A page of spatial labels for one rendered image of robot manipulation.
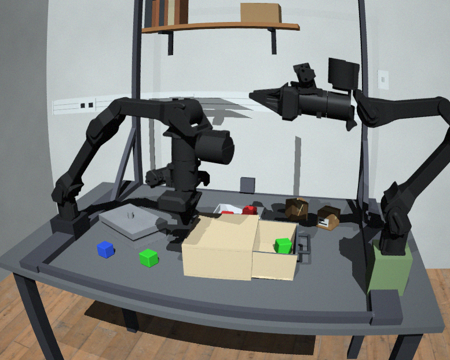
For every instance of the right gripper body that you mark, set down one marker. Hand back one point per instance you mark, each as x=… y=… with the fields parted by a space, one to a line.
x=185 y=179

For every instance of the brown cardboard box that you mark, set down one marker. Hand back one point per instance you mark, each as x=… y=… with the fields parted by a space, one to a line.
x=328 y=217

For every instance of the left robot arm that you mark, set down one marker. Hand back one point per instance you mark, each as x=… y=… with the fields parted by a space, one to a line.
x=398 y=200

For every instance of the white open tray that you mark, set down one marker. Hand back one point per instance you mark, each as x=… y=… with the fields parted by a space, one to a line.
x=237 y=209

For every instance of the blue block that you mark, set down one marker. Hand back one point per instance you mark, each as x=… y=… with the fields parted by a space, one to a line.
x=105 y=249

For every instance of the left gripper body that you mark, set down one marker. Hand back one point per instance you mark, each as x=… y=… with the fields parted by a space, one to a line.
x=295 y=104

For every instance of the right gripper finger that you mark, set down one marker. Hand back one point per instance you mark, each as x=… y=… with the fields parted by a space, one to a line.
x=197 y=196
x=186 y=216

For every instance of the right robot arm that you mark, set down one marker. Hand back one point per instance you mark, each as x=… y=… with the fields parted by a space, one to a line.
x=187 y=143

